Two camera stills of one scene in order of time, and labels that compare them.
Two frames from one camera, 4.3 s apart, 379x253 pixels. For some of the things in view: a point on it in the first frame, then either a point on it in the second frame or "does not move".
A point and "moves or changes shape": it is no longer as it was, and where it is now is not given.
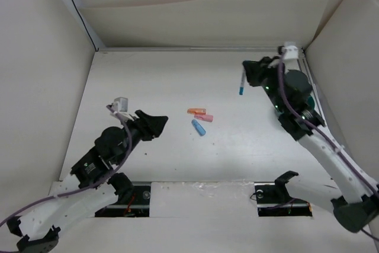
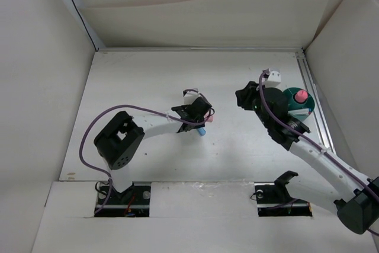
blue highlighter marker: [198, 127] does not move
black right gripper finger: [255, 70] → [246, 95]
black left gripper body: [135, 134] → [198, 125]
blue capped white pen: [243, 83] moves or changes shape
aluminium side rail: [305, 66] does not move
